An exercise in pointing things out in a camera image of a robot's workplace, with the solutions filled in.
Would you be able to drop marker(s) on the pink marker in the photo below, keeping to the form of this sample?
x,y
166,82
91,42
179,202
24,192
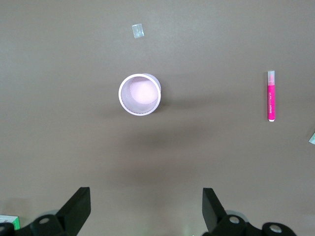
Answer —
x,y
270,103

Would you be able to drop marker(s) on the green marker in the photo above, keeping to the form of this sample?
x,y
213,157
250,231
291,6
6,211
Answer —
x,y
313,138

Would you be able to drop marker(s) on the white green box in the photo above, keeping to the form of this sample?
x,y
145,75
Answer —
x,y
8,219

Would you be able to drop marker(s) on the pink mesh cup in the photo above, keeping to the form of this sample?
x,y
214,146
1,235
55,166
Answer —
x,y
140,96

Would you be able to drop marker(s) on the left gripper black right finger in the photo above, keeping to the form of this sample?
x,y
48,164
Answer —
x,y
215,214

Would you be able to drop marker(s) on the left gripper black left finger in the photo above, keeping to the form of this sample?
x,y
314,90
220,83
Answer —
x,y
73,214

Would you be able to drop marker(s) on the clear tape piece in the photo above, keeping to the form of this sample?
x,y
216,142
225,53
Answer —
x,y
137,31

